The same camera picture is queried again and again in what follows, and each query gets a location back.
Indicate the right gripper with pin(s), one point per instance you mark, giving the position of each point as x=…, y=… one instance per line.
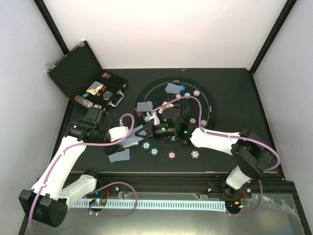
x=148, y=127

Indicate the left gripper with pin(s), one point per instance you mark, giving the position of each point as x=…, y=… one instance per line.
x=110, y=149

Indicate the triangular all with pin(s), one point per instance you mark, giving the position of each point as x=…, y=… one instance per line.
x=140, y=114

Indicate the single green poker chip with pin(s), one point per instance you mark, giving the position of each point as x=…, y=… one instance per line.
x=146, y=145

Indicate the blue patterned card deck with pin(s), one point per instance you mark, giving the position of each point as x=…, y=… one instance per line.
x=131, y=140

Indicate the face up card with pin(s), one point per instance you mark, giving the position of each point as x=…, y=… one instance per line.
x=164, y=106

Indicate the brown poker chip stack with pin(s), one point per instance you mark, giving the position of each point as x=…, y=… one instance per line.
x=171, y=155

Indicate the chips row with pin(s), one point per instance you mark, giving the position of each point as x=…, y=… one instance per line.
x=83, y=101

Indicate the blue round button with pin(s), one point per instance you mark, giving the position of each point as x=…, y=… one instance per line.
x=182, y=87

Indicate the blue white poker chip stack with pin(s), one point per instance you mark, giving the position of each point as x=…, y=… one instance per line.
x=195, y=154

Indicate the blue white chip mat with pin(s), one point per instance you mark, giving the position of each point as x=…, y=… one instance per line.
x=203, y=123
x=196, y=93

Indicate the blue white chip mat top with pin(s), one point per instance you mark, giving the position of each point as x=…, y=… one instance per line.
x=196, y=93

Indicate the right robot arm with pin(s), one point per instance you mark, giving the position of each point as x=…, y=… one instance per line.
x=250, y=154

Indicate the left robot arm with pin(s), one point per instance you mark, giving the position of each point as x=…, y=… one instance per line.
x=48, y=200

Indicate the round black poker mat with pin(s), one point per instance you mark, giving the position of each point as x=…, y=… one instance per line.
x=199, y=107

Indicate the two blue white chips in case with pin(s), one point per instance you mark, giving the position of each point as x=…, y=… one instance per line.
x=97, y=106

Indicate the silver dealer button in case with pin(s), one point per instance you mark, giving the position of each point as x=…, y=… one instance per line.
x=107, y=95

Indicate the red dice in case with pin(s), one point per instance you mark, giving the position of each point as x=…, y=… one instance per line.
x=101, y=91

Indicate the card deck in case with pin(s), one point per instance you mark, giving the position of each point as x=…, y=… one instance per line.
x=94, y=88

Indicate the purple chips in case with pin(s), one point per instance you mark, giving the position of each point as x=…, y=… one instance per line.
x=106, y=75

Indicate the black poker case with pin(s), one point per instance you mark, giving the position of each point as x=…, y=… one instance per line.
x=77, y=70

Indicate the black aluminium rail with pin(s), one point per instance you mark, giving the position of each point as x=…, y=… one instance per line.
x=162, y=182

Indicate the white slotted cable duct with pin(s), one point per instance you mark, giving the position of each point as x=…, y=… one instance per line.
x=217, y=206

